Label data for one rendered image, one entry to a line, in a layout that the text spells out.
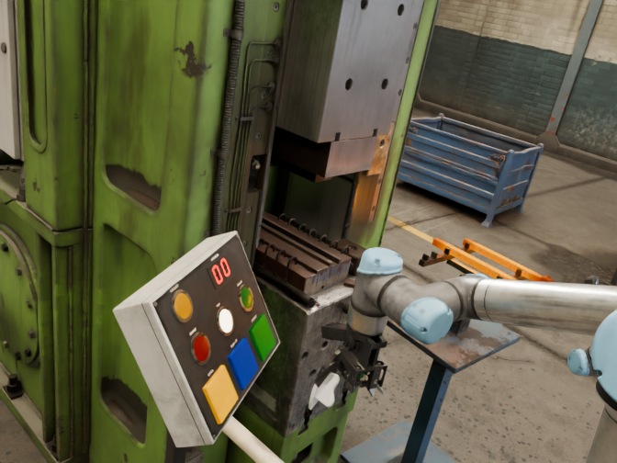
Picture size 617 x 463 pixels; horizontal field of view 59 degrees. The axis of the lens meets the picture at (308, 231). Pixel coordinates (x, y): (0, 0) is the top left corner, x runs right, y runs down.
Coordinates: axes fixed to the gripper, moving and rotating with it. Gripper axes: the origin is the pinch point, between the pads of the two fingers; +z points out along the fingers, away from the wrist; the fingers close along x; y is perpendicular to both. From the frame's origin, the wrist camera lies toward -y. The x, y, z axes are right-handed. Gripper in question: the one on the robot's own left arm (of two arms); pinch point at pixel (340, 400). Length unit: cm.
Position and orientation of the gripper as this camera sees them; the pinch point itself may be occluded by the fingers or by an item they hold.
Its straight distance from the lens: 119.2
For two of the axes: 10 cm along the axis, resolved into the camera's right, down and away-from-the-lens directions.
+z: -1.7, 9.0, 4.0
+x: 8.8, -0.5, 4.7
